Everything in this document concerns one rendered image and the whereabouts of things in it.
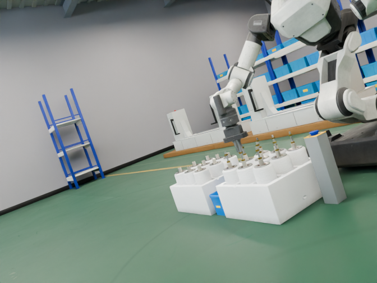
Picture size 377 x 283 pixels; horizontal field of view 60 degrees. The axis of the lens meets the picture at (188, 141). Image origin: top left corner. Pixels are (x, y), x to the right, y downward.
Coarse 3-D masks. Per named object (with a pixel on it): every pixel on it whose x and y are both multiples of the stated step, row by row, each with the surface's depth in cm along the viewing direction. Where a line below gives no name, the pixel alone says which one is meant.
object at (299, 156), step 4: (300, 148) 159; (304, 148) 160; (288, 152) 161; (292, 152) 159; (296, 152) 158; (300, 152) 158; (304, 152) 159; (292, 156) 160; (296, 156) 159; (300, 156) 158; (304, 156) 159; (292, 160) 160; (296, 160) 159; (300, 160) 159; (304, 160) 159; (308, 160) 160; (292, 164) 161; (296, 164) 159; (300, 164) 159
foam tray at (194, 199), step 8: (176, 184) 219; (184, 184) 209; (192, 184) 200; (208, 184) 189; (216, 184) 192; (176, 192) 214; (184, 192) 205; (192, 192) 196; (200, 192) 189; (208, 192) 188; (176, 200) 217; (184, 200) 208; (192, 200) 199; (200, 200) 192; (208, 200) 188; (184, 208) 212; (192, 208) 203; (200, 208) 195; (208, 208) 187
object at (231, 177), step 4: (232, 168) 167; (236, 168) 167; (224, 172) 168; (228, 172) 167; (232, 172) 166; (236, 172) 167; (224, 176) 170; (228, 176) 167; (232, 176) 166; (236, 176) 166; (228, 180) 168; (232, 180) 167; (236, 180) 167
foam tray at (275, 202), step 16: (288, 176) 148; (304, 176) 153; (224, 192) 168; (240, 192) 158; (256, 192) 148; (272, 192) 142; (288, 192) 146; (304, 192) 152; (320, 192) 157; (224, 208) 173; (240, 208) 162; (256, 208) 151; (272, 208) 143; (288, 208) 145; (304, 208) 150
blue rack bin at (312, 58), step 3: (318, 51) 617; (309, 54) 634; (312, 54) 628; (315, 54) 624; (318, 54) 620; (306, 57) 641; (309, 57) 636; (312, 57) 631; (315, 57) 626; (318, 57) 622; (309, 60) 638; (312, 60) 633; (315, 60) 628; (309, 63) 641; (312, 63) 635; (315, 63) 631
